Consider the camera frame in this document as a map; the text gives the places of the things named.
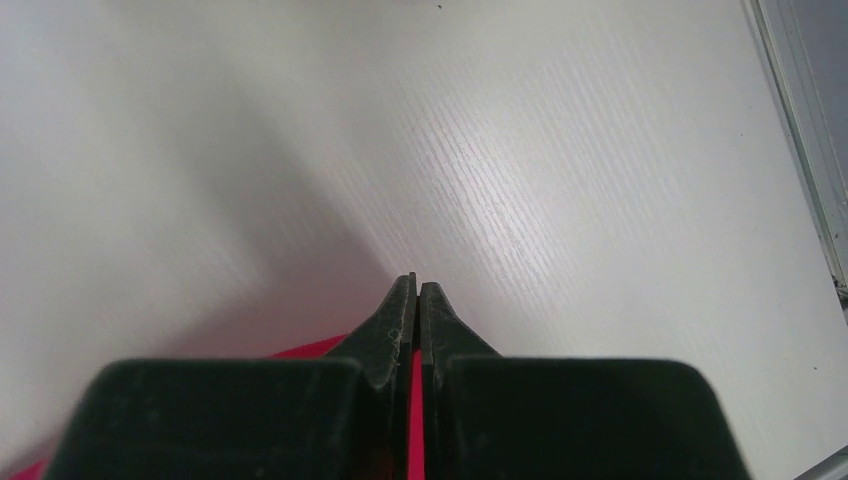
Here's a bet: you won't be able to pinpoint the aluminium frame rails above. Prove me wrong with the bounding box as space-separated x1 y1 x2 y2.
741 0 848 480

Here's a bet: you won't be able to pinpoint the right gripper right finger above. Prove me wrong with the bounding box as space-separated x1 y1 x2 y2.
419 282 749 479

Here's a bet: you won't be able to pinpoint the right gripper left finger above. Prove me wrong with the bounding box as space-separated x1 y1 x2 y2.
44 274 417 479

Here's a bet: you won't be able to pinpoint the red t shirt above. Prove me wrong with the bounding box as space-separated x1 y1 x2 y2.
1 335 426 480

